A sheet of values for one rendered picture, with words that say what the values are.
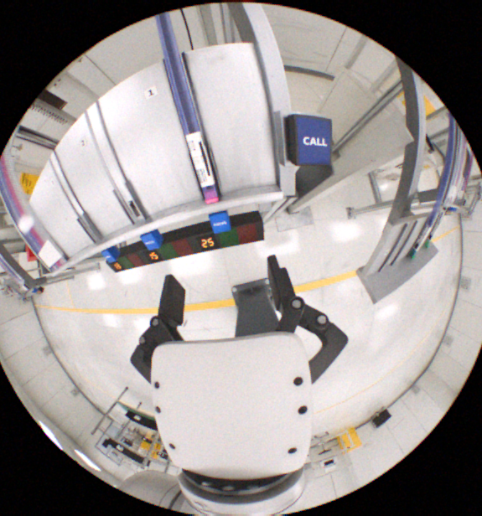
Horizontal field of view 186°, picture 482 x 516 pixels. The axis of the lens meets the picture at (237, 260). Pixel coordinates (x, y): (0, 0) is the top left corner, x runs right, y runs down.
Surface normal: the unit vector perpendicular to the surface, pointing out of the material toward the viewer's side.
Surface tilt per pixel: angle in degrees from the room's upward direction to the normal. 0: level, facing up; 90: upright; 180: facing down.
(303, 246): 0
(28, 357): 90
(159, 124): 42
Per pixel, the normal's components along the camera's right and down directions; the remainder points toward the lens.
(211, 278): -0.04, 0.11
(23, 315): 0.98, -0.18
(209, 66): 0.10, 0.74
